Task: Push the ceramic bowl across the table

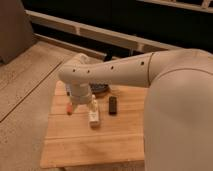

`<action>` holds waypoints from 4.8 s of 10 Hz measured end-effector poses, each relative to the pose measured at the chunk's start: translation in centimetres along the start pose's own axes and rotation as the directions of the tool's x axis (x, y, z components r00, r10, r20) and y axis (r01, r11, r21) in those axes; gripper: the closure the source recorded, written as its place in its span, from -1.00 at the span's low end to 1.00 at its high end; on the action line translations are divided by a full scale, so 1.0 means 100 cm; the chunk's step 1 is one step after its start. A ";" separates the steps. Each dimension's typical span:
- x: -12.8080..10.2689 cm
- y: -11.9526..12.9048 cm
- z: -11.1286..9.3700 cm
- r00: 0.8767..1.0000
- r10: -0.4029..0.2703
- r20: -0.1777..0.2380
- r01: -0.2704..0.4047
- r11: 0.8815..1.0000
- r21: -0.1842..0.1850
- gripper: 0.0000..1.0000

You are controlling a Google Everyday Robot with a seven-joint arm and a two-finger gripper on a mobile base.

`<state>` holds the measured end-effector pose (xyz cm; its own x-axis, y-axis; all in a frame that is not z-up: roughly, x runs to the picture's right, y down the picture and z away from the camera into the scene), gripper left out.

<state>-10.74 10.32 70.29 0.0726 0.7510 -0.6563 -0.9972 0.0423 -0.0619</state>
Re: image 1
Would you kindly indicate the white wooden rail frame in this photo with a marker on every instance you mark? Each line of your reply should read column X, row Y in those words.
column 125, row 27

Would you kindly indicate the black remote control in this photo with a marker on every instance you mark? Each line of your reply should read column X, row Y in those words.
column 112, row 105

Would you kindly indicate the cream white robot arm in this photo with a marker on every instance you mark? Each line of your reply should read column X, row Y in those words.
column 178, row 109

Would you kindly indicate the grey cabinet at left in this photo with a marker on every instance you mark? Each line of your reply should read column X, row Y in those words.
column 16, row 33

